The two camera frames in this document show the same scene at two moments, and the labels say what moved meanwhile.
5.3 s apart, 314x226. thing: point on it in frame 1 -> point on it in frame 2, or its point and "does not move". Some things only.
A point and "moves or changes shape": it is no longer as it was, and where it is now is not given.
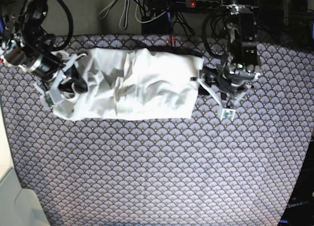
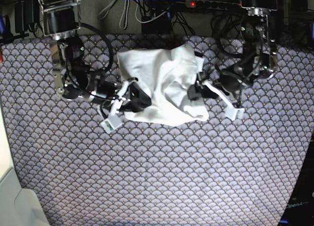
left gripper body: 48,69 -> 106,92
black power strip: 192,3 does not move
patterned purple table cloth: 202,171 does not move
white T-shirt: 127,84 moves or changes shape
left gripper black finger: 72,73 -> 139,99
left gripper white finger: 38,86 -> 123,87
